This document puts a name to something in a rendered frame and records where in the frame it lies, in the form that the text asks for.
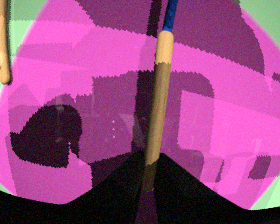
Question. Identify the thin wooden stick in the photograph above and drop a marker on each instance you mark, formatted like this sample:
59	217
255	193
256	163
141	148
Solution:
5	74

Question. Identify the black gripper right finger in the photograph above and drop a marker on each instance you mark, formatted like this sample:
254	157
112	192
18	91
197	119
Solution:
181	199

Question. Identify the blue cord with tan wooden stick end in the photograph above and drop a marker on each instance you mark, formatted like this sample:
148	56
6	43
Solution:
158	96

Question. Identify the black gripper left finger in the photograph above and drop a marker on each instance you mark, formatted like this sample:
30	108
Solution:
113	201

